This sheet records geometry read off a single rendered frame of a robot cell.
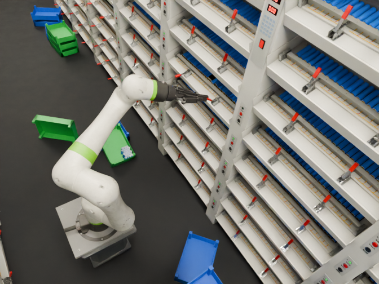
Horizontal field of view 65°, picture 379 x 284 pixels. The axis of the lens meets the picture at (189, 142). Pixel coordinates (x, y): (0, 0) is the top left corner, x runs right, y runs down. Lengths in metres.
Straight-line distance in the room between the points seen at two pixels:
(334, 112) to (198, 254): 1.34
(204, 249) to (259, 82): 1.23
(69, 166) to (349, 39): 1.05
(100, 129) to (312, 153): 0.85
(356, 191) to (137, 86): 0.90
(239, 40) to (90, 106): 1.90
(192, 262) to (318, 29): 1.53
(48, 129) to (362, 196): 2.28
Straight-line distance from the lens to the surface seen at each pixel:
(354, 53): 0.97
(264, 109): 1.29
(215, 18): 1.41
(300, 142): 1.21
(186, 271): 2.02
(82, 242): 1.80
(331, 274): 1.45
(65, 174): 1.24
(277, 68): 1.17
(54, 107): 2.97
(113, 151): 2.45
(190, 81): 1.69
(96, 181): 1.19
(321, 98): 1.09
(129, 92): 1.28
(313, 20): 1.06
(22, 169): 2.57
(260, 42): 1.17
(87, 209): 1.61
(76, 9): 3.78
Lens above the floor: 1.92
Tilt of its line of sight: 48 degrees down
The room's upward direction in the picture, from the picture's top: 8 degrees clockwise
